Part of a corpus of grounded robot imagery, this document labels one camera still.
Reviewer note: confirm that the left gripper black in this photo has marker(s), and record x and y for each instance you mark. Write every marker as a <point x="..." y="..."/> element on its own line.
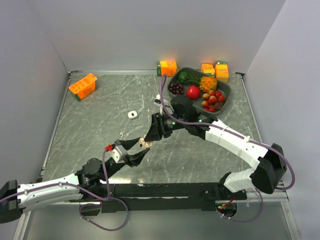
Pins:
<point x="134" y="159"/>

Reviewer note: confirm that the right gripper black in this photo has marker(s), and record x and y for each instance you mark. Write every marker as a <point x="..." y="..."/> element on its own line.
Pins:
<point x="154" y="133"/>

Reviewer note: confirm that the beige earbud charging case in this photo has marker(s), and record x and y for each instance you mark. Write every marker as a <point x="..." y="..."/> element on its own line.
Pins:
<point x="145" y="144"/>

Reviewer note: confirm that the white earbud charging case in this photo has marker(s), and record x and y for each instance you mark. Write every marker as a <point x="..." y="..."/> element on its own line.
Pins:
<point x="132" y="114"/>

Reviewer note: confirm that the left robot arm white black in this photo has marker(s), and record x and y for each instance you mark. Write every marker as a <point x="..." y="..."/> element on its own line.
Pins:
<point x="90" y="183"/>

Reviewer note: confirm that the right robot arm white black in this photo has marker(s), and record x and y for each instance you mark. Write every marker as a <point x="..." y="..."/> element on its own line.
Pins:
<point x="266" y="164"/>

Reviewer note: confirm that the purple grape bunch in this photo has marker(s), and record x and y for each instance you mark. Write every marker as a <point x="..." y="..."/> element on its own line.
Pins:
<point x="176" y="88"/>

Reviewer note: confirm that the red apple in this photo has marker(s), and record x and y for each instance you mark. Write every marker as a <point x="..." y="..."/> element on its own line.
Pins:
<point x="193" y="92"/>

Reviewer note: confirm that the green lime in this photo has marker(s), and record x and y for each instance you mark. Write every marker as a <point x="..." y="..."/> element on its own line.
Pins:
<point x="183" y="77"/>

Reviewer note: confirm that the green leafy sprig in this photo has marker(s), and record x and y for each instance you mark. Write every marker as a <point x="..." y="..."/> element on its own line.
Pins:
<point x="194" y="80"/>

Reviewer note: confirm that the red cherry bunch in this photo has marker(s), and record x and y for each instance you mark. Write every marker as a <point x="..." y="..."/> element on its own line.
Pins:
<point x="213" y="101"/>

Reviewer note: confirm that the orange juice carton centre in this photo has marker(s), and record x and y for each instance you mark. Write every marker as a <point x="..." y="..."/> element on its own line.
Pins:
<point x="168" y="68"/>

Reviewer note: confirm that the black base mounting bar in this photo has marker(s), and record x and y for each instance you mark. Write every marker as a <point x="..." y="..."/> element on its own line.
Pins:
<point x="173" y="196"/>

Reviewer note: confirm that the orange spiky fruit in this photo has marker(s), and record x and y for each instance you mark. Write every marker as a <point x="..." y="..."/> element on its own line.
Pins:
<point x="208" y="83"/>

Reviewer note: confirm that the orange juice carton left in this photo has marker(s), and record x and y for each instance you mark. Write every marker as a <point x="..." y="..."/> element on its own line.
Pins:
<point x="83" y="87"/>

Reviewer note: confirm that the dark grey fruit tray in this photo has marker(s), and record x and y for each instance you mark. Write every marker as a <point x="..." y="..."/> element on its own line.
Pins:
<point x="197" y="103"/>

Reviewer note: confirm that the orange juice carton lying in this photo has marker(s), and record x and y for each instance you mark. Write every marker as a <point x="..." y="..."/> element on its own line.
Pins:
<point x="208" y="69"/>

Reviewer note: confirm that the orange juice carton right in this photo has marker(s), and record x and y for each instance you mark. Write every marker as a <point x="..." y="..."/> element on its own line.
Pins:
<point x="221" y="71"/>

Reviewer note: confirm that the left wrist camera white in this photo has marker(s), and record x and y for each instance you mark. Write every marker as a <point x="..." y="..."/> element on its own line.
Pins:
<point x="118" y="153"/>

